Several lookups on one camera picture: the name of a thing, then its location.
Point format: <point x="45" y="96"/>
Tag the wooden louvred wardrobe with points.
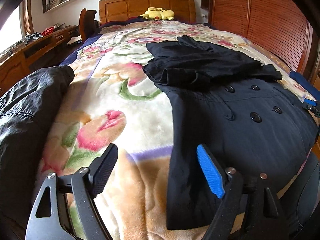
<point x="262" y="17"/>

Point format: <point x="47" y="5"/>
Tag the person's dark pants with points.
<point x="305" y="195"/>

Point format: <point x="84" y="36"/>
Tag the black trench coat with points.
<point x="225" y="130"/>

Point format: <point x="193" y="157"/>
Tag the wooden bed headboard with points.
<point x="145" y="7"/>

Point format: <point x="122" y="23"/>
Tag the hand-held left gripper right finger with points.
<point x="211" y="172"/>

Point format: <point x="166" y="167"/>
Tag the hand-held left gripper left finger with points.
<point x="105" y="172"/>

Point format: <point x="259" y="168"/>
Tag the floral plush blanket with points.
<point x="112" y="105"/>

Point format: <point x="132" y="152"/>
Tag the wooden chair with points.
<point x="86" y="22"/>

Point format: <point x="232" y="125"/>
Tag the window with wooden frame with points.
<point x="15" y="30"/>

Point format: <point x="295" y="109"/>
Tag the red plastic basket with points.
<point x="47" y="31"/>

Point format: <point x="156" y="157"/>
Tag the yellow plush toy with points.
<point x="157" y="14"/>

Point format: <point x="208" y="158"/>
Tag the wooden desk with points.
<point x="17" y="65"/>

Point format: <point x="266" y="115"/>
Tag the dark grey shiny jacket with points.
<point x="25" y="105"/>

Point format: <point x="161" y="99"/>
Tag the black device on desk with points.
<point x="32" y="37"/>

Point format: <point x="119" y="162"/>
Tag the row of books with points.
<point x="55" y="1"/>

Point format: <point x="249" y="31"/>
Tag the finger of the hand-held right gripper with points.
<point x="312" y="106"/>

